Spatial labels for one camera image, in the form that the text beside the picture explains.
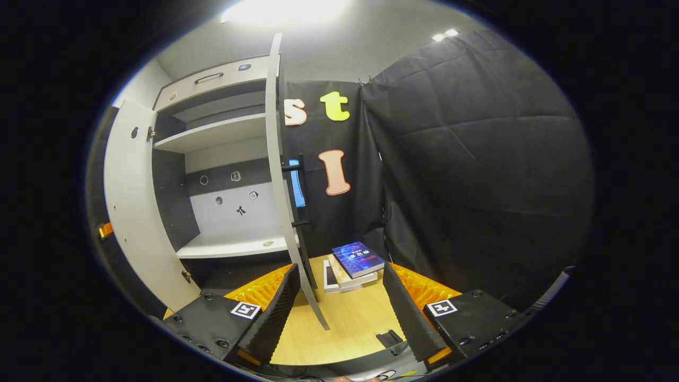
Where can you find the grey double-door shoe cabinet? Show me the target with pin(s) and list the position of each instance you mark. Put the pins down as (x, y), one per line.
(228, 132)

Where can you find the black backdrop cloth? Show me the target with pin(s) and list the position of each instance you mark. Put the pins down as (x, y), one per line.
(477, 175)

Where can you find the white and black book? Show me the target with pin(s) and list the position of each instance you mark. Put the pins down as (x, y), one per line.
(330, 281)

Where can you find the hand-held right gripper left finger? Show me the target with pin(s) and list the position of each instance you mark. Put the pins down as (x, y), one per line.
(273, 318)

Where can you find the blue book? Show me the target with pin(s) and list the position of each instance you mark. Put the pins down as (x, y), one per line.
(358, 259)

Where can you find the cream book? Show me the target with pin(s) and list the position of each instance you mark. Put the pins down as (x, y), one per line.
(339, 273)

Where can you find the grey cabinet drawer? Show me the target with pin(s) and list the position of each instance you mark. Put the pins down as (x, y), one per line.
(212, 85)

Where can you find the small black box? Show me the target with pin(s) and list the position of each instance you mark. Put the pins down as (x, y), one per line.
(390, 338)

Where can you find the small ceiling light panel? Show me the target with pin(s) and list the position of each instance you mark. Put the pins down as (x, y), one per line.
(444, 35)

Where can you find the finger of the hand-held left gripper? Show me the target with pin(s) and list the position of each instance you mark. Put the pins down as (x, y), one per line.
(105, 230)

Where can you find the large ceiling light panel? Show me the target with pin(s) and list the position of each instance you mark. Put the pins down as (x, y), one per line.
(286, 10)

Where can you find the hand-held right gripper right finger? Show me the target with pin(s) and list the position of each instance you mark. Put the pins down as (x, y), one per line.
(406, 313)

